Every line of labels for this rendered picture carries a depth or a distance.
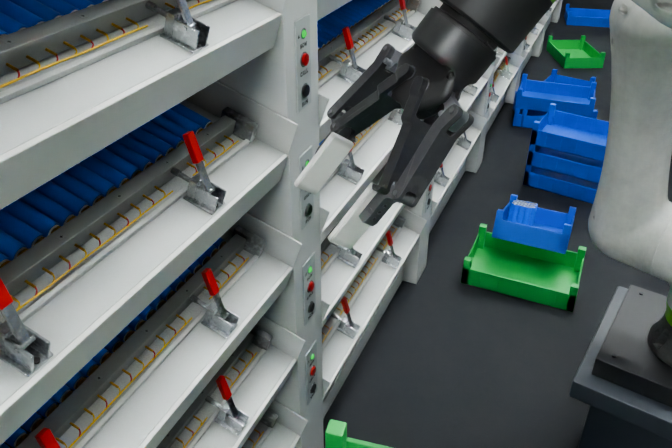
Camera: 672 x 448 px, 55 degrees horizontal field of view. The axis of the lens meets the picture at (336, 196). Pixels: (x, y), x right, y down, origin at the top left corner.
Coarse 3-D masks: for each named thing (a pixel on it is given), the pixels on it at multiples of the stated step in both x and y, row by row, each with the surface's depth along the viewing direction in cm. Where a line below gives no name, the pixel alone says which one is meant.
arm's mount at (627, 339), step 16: (640, 288) 131; (624, 304) 126; (640, 304) 126; (656, 304) 126; (624, 320) 121; (640, 320) 122; (656, 320) 122; (608, 336) 117; (624, 336) 117; (640, 336) 117; (608, 352) 113; (624, 352) 113; (640, 352) 113; (608, 368) 111; (624, 368) 110; (640, 368) 110; (656, 368) 110; (624, 384) 110; (640, 384) 109; (656, 384) 107; (656, 400) 108
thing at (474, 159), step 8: (496, 48) 217; (488, 80) 216; (488, 88) 220; (480, 96) 219; (480, 104) 221; (480, 112) 222; (488, 112) 230; (480, 136) 226; (480, 144) 229; (472, 152) 231; (480, 152) 233; (472, 160) 232; (480, 160) 237; (472, 168) 234
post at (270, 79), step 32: (288, 0) 77; (288, 32) 79; (256, 64) 82; (288, 64) 81; (256, 96) 84; (288, 96) 83; (288, 160) 87; (288, 192) 90; (288, 224) 93; (320, 256) 106; (288, 288) 99; (320, 288) 109; (288, 320) 102; (320, 320) 112; (320, 352) 116; (288, 384) 110; (320, 384) 120; (320, 416) 124
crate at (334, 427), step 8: (328, 424) 70; (336, 424) 70; (344, 424) 70; (328, 432) 69; (336, 432) 69; (344, 432) 69; (328, 440) 70; (336, 440) 69; (344, 440) 70; (352, 440) 71; (360, 440) 71
